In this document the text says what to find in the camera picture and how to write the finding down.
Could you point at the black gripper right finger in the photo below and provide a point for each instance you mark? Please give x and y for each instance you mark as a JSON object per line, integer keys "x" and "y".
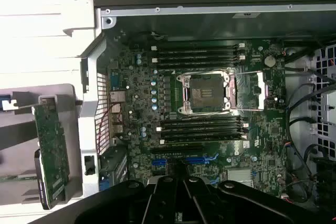
{"x": 199, "y": 203}

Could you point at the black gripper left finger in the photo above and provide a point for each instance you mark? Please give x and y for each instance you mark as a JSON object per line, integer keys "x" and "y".
{"x": 162, "y": 200}

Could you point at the blue expansion slot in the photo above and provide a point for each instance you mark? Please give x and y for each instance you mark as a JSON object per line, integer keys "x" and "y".
{"x": 197, "y": 160}

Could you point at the silver chipset heatsink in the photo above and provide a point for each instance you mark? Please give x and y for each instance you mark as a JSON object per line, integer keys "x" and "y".
{"x": 239, "y": 175}

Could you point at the black RAM slot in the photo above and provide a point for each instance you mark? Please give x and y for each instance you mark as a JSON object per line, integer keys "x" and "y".
{"x": 197, "y": 59}
{"x": 199, "y": 134}
{"x": 199, "y": 121}
{"x": 197, "y": 53}
{"x": 199, "y": 127}
{"x": 197, "y": 47}
{"x": 197, "y": 65}

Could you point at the CPU socket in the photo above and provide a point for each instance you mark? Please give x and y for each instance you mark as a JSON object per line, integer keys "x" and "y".
{"x": 206, "y": 93}

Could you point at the grey parts rack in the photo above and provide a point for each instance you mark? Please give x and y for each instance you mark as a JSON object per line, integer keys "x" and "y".
{"x": 73, "y": 134}

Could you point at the silver rear port block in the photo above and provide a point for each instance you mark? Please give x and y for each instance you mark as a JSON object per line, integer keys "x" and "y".
{"x": 116, "y": 96}

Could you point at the green motherboard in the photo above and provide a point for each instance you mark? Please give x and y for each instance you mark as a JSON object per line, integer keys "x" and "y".
{"x": 147, "y": 82}

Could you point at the metal socket cover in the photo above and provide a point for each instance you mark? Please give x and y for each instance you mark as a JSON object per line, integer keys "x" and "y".
{"x": 246, "y": 90}

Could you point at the green RAM stick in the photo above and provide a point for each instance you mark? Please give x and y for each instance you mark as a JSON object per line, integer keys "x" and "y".
{"x": 15, "y": 178}

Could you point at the round coin battery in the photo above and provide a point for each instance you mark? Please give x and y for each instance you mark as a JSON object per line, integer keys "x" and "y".
{"x": 270, "y": 61}

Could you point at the perforated metal drive cage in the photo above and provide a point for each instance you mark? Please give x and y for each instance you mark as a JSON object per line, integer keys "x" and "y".
{"x": 325, "y": 103}

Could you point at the black open PC case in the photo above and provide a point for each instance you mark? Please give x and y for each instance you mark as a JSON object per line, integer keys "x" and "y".
{"x": 210, "y": 24}

